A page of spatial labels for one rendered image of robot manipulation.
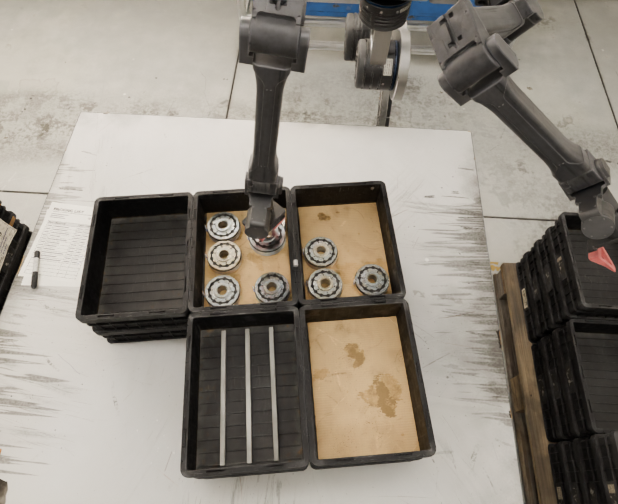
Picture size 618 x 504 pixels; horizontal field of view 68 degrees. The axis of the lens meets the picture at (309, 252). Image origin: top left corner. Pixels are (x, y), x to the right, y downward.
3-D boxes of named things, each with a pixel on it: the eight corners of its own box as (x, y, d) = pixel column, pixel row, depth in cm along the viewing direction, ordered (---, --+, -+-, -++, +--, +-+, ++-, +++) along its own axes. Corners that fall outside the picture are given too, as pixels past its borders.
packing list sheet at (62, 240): (47, 202, 166) (46, 201, 166) (109, 205, 166) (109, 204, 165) (14, 284, 151) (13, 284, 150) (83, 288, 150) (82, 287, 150)
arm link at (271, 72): (311, 18, 72) (242, 6, 71) (309, 42, 69) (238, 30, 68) (285, 181, 109) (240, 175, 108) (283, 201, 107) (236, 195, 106)
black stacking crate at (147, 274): (110, 218, 150) (96, 198, 140) (200, 212, 152) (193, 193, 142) (93, 334, 132) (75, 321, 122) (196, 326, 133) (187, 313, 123)
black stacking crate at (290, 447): (197, 328, 133) (188, 314, 123) (298, 320, 134) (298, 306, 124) (191, 479, 115) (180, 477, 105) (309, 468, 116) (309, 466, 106)
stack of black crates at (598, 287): (513, 262, 219) (559, 211, 179) (576, 266, 218) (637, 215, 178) (527, 343, 200) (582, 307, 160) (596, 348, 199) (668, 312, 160)
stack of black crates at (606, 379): (528, 344, 200) (568, 318, 170) (597, 348, 199) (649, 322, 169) (545, 442, 181) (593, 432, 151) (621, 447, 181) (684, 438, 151)
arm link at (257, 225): (284, 173, 105) (246, 168, 104) (279, 215, 99) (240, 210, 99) (279, 201, 115) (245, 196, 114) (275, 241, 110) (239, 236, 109)
